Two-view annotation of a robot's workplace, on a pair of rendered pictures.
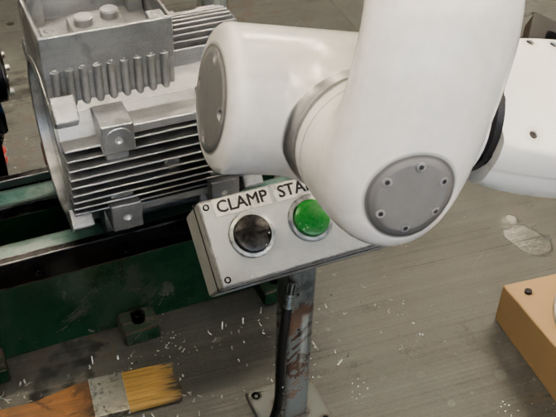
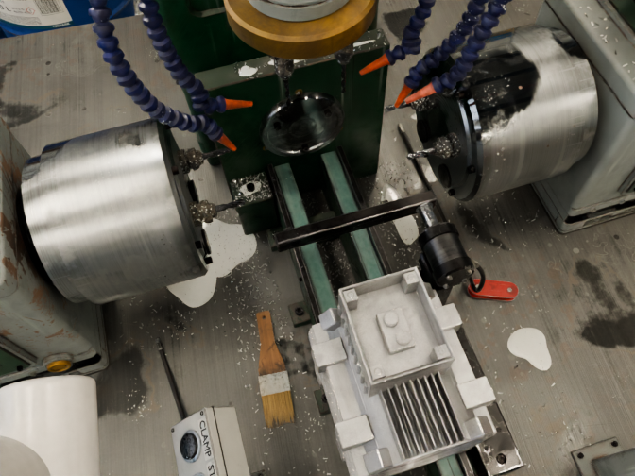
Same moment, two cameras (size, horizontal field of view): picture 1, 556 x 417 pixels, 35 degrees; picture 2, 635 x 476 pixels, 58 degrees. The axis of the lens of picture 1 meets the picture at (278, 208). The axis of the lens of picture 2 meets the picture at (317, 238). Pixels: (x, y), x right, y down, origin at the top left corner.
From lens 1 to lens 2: 0.75 m
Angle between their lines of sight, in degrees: 61
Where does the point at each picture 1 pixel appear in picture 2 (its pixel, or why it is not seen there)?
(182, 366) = (294, 429)
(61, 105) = (327, 316)
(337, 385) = not seen: outside the picture
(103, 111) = (333, 346)
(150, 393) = (271, 408)
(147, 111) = (344, 378)
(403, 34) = not seen: outside the picture
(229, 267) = (178, 431)
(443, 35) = not seen: outside the picture
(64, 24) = (407, 307)
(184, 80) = (369, 405)
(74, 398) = (273, 363)
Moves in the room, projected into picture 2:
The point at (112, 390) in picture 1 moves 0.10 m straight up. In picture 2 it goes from (275, 384) to (269, 369)
